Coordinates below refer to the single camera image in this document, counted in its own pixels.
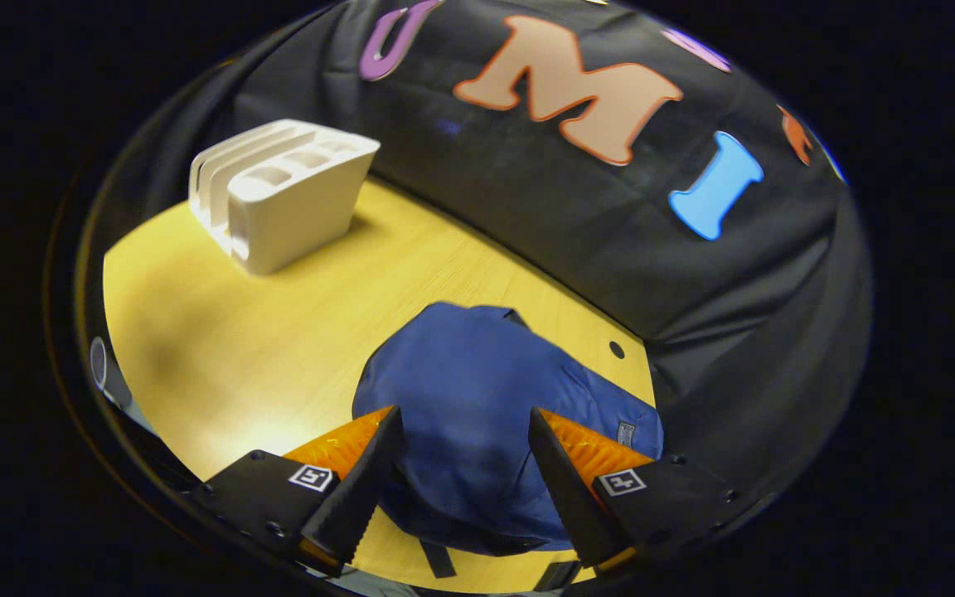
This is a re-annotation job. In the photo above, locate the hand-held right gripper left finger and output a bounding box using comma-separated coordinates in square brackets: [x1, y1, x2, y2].
[187, 405, 404, 577]

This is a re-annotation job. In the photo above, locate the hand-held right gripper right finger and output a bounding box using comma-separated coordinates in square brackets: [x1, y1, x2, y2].
[527, 406, 739, 573]

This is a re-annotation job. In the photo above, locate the blue schoolbag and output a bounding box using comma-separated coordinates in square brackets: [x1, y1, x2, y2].
[351, 301, 665, 591]

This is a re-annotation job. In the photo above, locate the white bookshelf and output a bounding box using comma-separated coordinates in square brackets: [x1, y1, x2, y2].
[188, 119, 381, 276]

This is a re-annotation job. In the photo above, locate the black backdrop cloth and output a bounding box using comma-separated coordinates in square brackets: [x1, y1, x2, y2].
[113, 0, 872, 531]

